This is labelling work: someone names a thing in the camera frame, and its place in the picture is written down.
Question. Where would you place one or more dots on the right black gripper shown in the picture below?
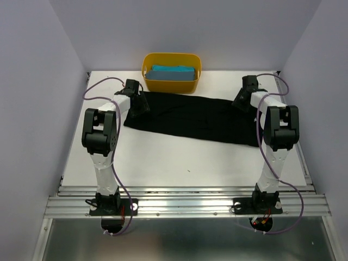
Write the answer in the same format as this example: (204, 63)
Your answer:
(237, 103)

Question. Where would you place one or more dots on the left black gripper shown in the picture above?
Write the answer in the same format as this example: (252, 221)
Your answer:
(143, 109)

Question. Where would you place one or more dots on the black t shirt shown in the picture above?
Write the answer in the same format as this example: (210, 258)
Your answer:
(196, 117)

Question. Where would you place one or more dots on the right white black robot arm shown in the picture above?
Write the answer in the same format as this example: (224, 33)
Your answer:
(277, 126)

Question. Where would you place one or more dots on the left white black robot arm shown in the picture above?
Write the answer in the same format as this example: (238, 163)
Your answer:
(100, 134)

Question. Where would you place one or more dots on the teal folded t shirt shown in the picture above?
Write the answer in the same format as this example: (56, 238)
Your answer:
(178, 68)

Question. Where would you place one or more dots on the yellow plastic basket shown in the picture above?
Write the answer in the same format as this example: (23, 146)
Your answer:
(172, 59)

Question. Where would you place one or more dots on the grey blue folded t shirt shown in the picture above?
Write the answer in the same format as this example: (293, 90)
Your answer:
(170, 75)

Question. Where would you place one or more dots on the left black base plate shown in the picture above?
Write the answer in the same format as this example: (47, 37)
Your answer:
(123, 209)

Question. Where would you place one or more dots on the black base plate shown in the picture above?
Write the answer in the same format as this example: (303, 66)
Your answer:
(123, 209)
(249, 206)

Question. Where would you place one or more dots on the right aluminium side rail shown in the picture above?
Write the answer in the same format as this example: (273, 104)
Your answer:
(295, 170)

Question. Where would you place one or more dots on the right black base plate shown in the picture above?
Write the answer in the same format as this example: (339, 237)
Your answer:
(249, 206)

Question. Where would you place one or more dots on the aluminium front rail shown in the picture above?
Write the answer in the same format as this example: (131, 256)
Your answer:
(183, 202)

